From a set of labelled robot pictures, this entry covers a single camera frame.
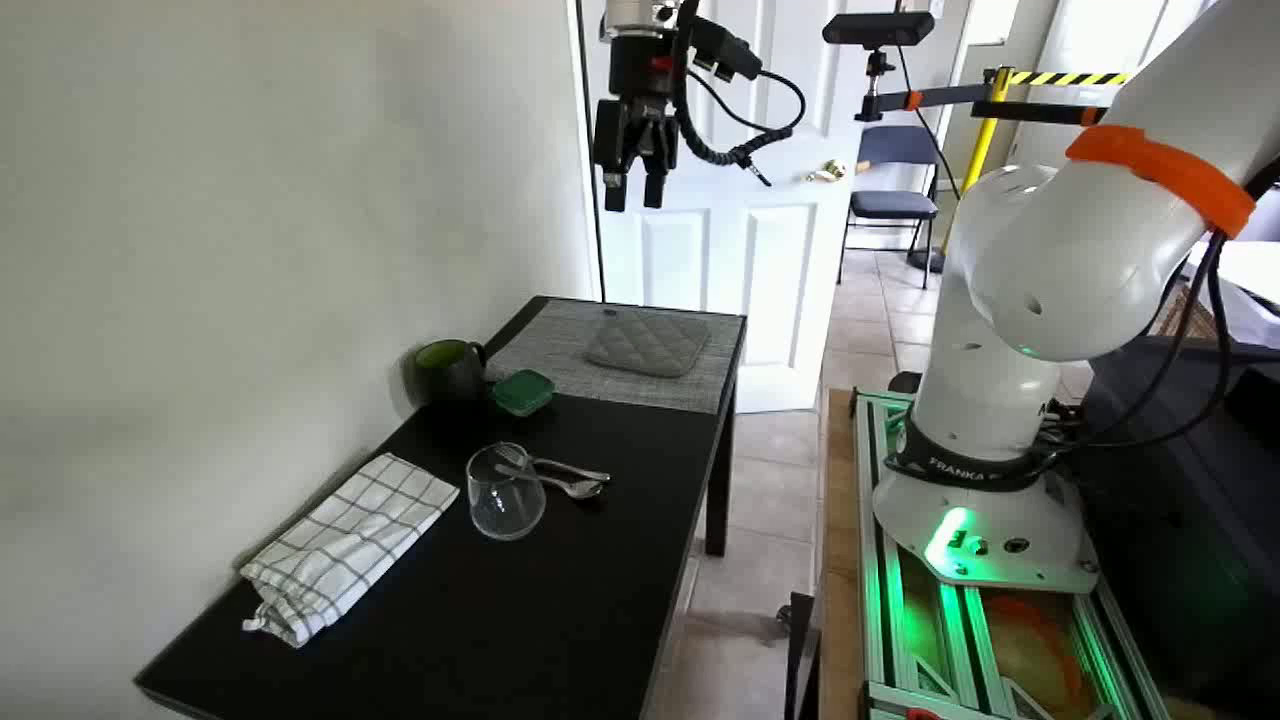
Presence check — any green aluminium robot base frame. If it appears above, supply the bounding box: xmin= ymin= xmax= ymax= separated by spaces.
xmin=852 ymin=390 xmax=1171 ymax=720

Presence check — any yellow black striped barrier pole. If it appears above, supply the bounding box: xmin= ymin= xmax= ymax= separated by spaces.
xmin=965 ymin=67 xmax=1128 ymax=185

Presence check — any white panelled door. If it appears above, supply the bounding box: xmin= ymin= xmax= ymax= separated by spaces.
xmin=598 ymin=0 xmax=906 ymax=411

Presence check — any black side table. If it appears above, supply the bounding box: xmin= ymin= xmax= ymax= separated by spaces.
xmin=134 ymin=315 xmax=749 ymax=720

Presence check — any grey quilted pot holder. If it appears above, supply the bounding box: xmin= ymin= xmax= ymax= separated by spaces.
xmin=583 ymin=311 xmax=711 ymax=380

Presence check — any silver metal fork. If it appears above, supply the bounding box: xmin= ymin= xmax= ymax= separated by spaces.
xmin=533 ymin=455 xmax=610 ymax=483

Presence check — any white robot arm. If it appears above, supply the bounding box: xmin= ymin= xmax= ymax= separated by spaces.
xmin=871 ymin=0 xmax=1280 ymax=591

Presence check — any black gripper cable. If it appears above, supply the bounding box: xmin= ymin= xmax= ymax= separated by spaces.
xmin=670 ymin=9 xmax=813 ymax=193

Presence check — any black stereo camera on mount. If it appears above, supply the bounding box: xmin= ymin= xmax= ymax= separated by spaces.
xmin=818 ymin=10 xmax=937 ymax=81

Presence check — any grey woven placemat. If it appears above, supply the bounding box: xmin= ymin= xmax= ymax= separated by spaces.
xmin=486 ymin=300 xmax=742 ymax=414

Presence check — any silver metal spoon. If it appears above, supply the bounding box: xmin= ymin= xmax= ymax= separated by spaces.
xmin=497 ymin=439 xmax=610 ymax=498

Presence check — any white checked dish towel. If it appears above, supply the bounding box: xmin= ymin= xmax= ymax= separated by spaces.
xmin=241 ymin=452 xmax=459 ymax=649

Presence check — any blue folding chair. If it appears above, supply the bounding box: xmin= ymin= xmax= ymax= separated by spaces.
xmin=842 ymin=124 xmax=941 ymax=274

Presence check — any clear glass cup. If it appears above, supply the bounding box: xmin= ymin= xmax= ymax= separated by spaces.
xmin=465 ymin=445 xmax=549 ymax=541

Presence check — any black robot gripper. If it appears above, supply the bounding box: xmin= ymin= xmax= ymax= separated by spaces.
xmin=591 ymin=0 xmax=695 ymax=211

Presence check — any dark green mug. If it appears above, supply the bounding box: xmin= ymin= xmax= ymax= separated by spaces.
xmin=406 ymin=339 xmax=484 ymax=408

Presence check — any green lidded plastic container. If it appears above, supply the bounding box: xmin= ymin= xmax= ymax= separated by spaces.
xmin=486 ymin=369 xmax=554 ymax=414

